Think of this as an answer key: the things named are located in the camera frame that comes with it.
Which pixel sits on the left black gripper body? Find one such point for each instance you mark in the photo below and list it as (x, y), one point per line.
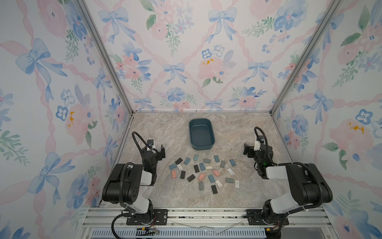
(158, 155)

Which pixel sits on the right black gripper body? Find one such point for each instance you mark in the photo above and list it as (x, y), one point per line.
(251, 153)

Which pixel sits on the blue eraser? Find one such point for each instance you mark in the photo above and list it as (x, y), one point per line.
(172, 166)
(232, 162)
(187, 161)
(216, 158)
(202, 167)

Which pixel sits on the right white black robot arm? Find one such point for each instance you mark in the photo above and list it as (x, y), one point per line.
(307, 187)

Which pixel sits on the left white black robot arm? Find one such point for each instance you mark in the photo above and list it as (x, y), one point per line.
(125, 180)

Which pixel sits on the black eraser upper left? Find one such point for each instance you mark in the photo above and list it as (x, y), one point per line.
(178, 161)

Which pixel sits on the black eraser tilted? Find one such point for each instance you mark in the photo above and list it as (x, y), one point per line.
(191, 178)

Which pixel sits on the white eraser lower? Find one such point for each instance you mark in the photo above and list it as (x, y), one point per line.
(219, 184)

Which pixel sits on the dark teal storage box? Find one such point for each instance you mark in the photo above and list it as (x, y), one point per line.
(201, 134)

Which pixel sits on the teal eraser lower centre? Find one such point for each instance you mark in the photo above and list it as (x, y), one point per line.
(211, 178)

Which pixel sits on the grey eraser bottom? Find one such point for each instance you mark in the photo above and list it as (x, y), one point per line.
(201, 186)

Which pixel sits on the black eraser bottom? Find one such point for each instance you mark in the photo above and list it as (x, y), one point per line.
(214, 189)

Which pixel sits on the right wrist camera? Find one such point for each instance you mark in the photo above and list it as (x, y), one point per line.
(258, 143)

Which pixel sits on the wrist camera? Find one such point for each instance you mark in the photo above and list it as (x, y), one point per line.
(258, 143)
(151, 142)

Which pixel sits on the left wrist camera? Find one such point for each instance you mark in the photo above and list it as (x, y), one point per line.
(151, 142)

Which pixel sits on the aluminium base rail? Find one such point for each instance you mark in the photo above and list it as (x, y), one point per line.
(205, 223)

